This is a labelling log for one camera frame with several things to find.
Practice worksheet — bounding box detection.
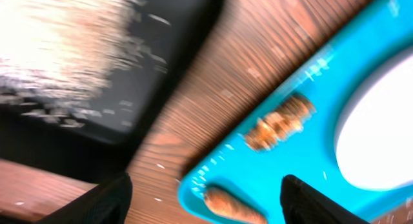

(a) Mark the large white plate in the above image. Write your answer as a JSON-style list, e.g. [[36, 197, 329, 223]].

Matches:
[[335, 48, 412, 190]]

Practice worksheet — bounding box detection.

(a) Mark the black tray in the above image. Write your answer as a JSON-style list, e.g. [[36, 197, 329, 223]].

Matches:
[[1, 0, 225, 183]]

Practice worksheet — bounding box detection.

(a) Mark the pile of white rice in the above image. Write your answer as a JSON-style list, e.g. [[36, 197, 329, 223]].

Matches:
[[1, 0, 166, 128]]

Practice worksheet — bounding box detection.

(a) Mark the teal serving tray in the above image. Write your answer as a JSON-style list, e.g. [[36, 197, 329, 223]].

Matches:
[[177, 0, 412, 223]]

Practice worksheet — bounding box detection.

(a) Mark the carrot piece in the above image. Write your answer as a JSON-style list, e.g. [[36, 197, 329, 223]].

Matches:
[[203, 187, 268, 224]]

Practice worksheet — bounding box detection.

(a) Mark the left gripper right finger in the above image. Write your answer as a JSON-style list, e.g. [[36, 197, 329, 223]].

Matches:
[[280, 174, 368, 224]]

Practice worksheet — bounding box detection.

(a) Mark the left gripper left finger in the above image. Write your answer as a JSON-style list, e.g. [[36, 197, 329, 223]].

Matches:
[[37, 172, 133, 224]]

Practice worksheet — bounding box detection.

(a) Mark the brown food scrap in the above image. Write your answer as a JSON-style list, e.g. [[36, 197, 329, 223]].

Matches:
[[244, 94, 316, 152]]

